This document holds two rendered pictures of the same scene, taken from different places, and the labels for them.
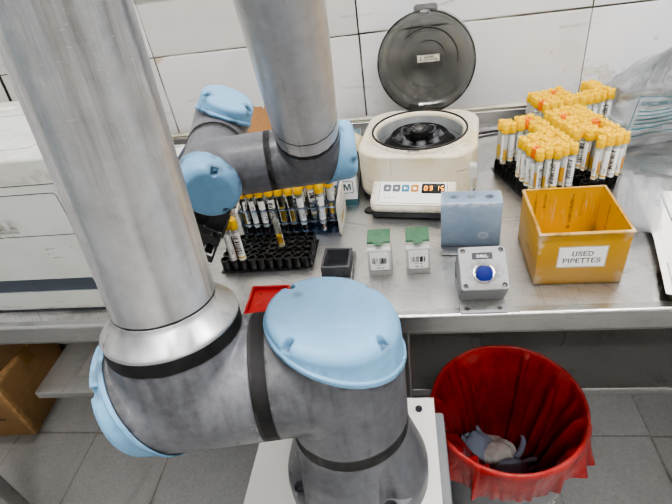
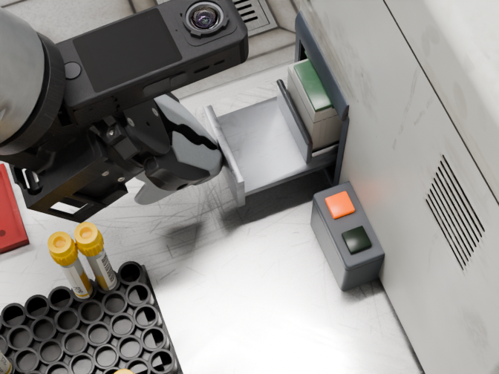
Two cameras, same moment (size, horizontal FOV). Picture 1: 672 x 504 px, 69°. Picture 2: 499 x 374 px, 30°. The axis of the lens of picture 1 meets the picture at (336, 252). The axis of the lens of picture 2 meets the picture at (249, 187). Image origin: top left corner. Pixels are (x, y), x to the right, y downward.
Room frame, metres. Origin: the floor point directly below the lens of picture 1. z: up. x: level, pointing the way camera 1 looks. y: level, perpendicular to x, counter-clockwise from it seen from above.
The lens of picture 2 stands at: (0.98, 0.16, 1.51)
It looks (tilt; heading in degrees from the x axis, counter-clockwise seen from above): 64 degrees down; 149
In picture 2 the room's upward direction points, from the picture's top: 2 degrees counter-clockwise
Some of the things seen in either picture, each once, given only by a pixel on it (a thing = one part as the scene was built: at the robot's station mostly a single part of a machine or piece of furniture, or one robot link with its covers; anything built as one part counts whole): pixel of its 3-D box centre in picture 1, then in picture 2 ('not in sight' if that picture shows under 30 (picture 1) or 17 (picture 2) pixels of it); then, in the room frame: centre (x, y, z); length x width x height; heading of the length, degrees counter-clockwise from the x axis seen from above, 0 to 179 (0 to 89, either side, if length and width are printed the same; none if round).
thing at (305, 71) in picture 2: not in sight; (328, 76); (0.72, 0.38, 0.98); 0.05 x 0.04 x 0.01; 169
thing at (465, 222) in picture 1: (470, 221); not in sight; (0.70, -0.24, 0.92); 0.10 x 0.07 x 0.10; 74
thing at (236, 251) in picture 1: (265, 232); (27, 342); (0.76, 0.12, 0.93); 0.17 x 0.09 x 0.11; 79
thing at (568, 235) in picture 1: (569, 234); not in sight; (0.62, -0.38, 0.93); 0.13 x 0.13 x 0.10; 79
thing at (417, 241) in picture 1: (417, 250); not in sight; (0.66, -0.14, 0.91); 0.05 x 0.04 x 0.07; 169
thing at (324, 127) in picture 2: not in sight; (325, 101); (0.72, 0.38, 0.95); 0.05 x 0.04 x 0.06; 169
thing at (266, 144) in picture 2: not in sight; (350, 107); (0.72, 0.40, 0.92); 0.21 x 0.07 x 0.05; 79
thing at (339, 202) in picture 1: (292, 210); not in sight; (0.85, 0.07, 0.91); 0.20 x 0.10 x 0.07; 79
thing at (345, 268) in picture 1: (337, 265); not in sight; (0.67, 0.00, 0.89); 0.09 x 0.05 x 0.04; 167
